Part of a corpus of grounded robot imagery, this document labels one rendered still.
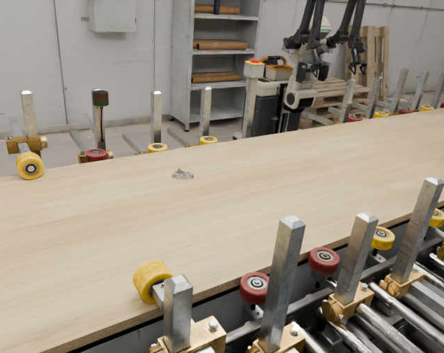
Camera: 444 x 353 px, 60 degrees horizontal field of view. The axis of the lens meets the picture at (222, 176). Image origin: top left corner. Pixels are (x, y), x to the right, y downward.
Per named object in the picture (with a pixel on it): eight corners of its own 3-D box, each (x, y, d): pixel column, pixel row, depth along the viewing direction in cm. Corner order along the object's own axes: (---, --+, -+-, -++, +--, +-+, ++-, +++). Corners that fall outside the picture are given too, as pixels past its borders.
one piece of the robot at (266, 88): (237, 142, 376) (246, 55, 339) (280, 135, 404) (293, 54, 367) (258, 155, 351) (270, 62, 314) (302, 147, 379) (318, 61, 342)
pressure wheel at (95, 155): (85, 174, 157) (82, 148, 152) (104, 171, 161) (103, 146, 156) (90, 183, 151) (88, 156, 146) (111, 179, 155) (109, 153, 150)
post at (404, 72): (382, 136, 271) (401, 68, 250) (384, 136, 273) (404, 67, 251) (386, 138, 268) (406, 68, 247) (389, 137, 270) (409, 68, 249)
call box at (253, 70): (243, 76, 188) (244, 60, 184) (254, 76, 191) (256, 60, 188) (251, 80, 183) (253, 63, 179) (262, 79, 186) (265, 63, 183)
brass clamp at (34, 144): (6, 149, 144) (4, 136, 141) (45, 144, 150) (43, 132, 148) (8, 155, 139) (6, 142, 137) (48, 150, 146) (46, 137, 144)
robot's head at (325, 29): (295, 26, 306) (307, 13, 294) (314, 27, 317) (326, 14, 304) (302, 41, 303) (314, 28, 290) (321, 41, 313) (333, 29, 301)
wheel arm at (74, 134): (69, 137, 184) (68, 129, 183) (76, 136, 186) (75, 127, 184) (94, 174, 152) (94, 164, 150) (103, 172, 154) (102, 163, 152)
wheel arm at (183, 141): (166, 134, 209) (167, 127, 208) (171, 134, 211) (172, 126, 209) (206, 165, 177) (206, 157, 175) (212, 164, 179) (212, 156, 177)
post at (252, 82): (237, 159, 207) (246, 75, 187) (245, 157, 210) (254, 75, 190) (242, 162, 204) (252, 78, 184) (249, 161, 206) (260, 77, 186)
